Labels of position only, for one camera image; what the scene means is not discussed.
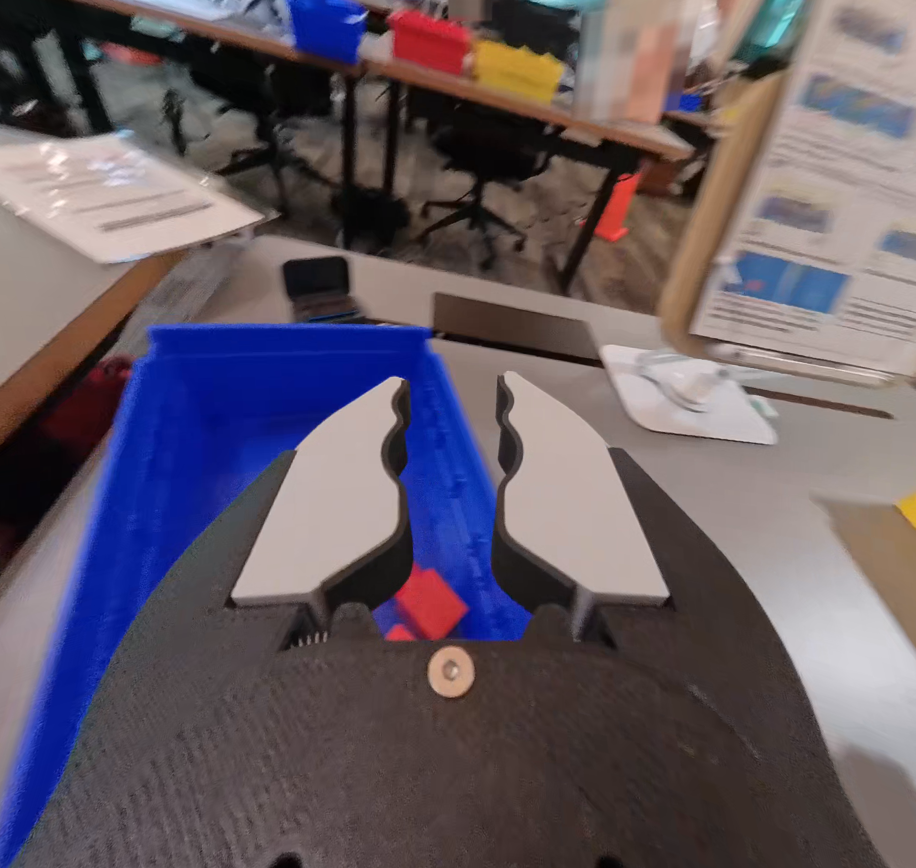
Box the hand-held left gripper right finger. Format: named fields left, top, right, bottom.
left=491, top=372, right=673, bottom=627

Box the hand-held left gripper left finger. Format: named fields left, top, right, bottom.
left=229, top=376, right=416, bottom=627

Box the blue storage bin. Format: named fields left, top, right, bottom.
left=0, top=323, right=535, bottom=856

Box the black battery charger case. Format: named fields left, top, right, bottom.
left=281, top=256, right=364, bottom=325

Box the orange cone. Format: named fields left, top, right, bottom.
left=581, top=170, right=643, bottom=244

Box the stack of clear sheets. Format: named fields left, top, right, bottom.
left=0, top=131, right=281, bottom=266

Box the black swivel chair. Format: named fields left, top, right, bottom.
left=417, top=120, right=555, bottom=271

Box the long wooden work table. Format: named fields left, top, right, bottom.
left=0, top=0, right=698, bottom=297

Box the white document stand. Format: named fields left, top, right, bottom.
left=600, top=0, right=916, bottom=447

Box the distant yellow bin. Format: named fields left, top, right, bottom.
left=472, top=38, right=566, bottom=105

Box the distant red bin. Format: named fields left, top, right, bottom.
left=390, top=10, right=475, bottom=76

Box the distant blue bin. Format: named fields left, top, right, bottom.
left=274, top=0, right=369, bottom=65

